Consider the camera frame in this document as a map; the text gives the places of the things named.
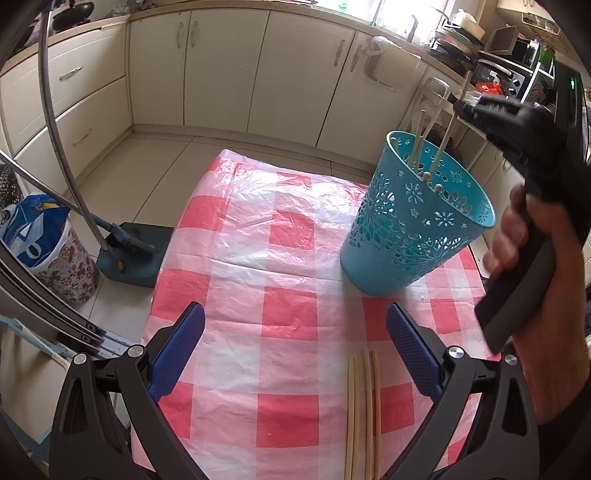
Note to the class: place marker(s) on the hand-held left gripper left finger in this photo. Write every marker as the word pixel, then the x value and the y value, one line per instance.
pixel 178 353

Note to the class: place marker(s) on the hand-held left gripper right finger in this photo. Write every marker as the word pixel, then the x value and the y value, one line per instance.
pixel 415 353

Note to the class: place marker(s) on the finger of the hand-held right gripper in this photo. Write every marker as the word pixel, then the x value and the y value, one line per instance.
pixel 475 110

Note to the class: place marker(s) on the single wooden chopstick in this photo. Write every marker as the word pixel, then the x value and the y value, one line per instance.
pixel 418 138
pixel 431 124

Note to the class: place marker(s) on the pile of wooden chopsticks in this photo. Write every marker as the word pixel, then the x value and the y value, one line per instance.
pixel 368 415

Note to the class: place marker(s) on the blue perforated plastic bin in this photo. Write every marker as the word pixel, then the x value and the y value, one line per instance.
pixel 392 249

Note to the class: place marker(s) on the person's right forearm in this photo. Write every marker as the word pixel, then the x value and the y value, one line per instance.
pixel 554 383

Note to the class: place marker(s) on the person's right hand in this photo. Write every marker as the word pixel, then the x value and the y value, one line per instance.
pixel 572 277

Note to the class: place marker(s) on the red plastic bag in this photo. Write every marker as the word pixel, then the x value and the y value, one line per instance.
pixel 489 87

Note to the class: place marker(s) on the white side base cabinets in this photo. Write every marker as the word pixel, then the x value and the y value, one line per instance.
pixel 475 152

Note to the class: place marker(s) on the black toaster oven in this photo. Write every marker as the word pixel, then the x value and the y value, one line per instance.
pixel 508 76

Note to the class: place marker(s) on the white kitchen trolley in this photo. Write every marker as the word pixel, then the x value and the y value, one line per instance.
pixel 429 83

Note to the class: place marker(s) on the microwave oven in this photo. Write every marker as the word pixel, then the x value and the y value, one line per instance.
pixel 498 41

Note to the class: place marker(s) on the stack of pots and dishes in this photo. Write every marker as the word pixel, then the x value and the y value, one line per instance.
pixel 455 32

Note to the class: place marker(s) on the green box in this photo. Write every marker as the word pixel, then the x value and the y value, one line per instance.
pixel 545 62

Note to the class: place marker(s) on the white hanging waste bin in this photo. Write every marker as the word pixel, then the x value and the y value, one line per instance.
pixel 385 69

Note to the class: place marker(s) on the black water tap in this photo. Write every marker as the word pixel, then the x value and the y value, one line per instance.
pixel 413 27

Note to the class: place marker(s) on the red white checked tablecloth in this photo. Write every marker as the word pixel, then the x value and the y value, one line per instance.
pixel 258 277

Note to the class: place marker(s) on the floral trash bin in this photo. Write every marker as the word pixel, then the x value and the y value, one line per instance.
pixel 69 277

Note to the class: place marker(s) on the kitchen window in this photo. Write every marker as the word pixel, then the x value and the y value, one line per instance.
pixel 351 7

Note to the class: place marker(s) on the blue white plastic bag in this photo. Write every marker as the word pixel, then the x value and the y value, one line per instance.
pixel 27 230

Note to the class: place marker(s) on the white drawer unit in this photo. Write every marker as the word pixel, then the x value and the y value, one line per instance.
pixel 69 101

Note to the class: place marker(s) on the beige kitchen countertop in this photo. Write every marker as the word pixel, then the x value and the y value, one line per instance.
pixel 60 39

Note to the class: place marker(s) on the black pot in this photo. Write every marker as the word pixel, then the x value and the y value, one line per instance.
pixel 74 16

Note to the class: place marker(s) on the metal sliding door frame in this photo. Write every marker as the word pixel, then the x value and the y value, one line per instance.
pixel 55 314

